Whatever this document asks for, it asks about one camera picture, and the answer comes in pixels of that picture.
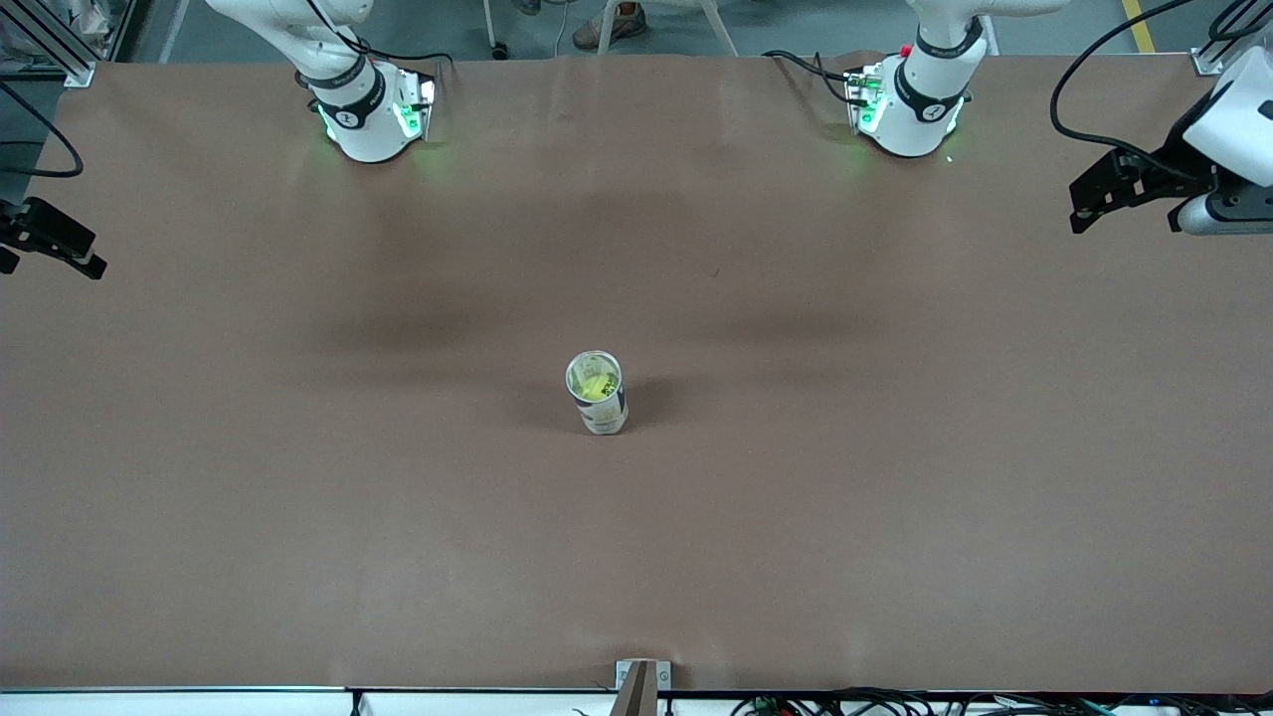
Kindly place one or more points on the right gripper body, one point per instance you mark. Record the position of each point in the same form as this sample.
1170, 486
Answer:
22, 227

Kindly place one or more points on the yellow-green tennis ball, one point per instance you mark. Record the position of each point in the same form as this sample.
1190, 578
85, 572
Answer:
597, 386

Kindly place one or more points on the clear tennis ball can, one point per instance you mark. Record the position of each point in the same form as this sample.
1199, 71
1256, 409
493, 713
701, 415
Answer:
604, 418

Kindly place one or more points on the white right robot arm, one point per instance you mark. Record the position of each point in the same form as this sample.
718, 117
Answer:
358, 124

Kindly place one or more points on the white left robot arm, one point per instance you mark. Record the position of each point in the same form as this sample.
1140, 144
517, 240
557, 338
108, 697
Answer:
910, 109

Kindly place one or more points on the thin pole with caster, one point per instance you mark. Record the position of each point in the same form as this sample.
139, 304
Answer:
494, 40

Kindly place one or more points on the brown paper table cover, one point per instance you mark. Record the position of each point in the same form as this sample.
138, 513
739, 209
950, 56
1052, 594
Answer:
636, 547

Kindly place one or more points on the aluminium frame profile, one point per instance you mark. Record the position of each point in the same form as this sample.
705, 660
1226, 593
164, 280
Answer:
60, 55
1208, 62

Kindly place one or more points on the white stool frame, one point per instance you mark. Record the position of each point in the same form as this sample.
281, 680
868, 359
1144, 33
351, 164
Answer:
721, 35

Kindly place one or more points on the metal bracket with wooden post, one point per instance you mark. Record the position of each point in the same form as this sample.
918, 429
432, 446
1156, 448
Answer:
636, 686

